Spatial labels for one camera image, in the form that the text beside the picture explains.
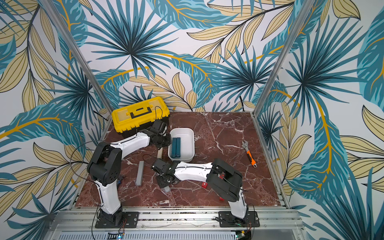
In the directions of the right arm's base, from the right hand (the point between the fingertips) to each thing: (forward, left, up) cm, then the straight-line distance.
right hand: (161, 181), depth 84 cm
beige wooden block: (+18, +3, +2) cm, 18 cm away
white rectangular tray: (+23, -10, +1) cm, 25 cm away
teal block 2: (+21, -9, +2) cm, 23 cm away
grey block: (+4, +13, +1) cm, 13 cm away
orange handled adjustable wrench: (+23, -54, 0) cm, 58 cm away
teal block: (+21, -6, +2) cm, 22 cm away
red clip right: (-10, -32, -2) cm, 34 cm away
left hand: (+23, -4, +5) cm, 24 cm away
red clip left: (-3, -24, 0) cm, 24 cm away
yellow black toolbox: (+33, +21, +16) cm, 42 cm away
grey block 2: (-5, -4, +2) cm, 6 cm away
